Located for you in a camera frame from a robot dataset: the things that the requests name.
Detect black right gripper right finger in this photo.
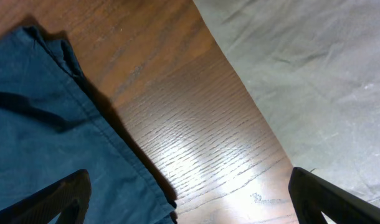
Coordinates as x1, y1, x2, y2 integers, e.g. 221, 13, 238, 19
288, 167, 380, 224

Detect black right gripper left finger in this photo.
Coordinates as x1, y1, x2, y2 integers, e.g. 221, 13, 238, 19
0, 169, 92, 223

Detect navy blue shorts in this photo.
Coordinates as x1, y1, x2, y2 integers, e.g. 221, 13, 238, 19
0, 26, 174, 223

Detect khaki beige shorts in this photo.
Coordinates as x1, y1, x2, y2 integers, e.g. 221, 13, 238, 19
196, 0, 380, 208

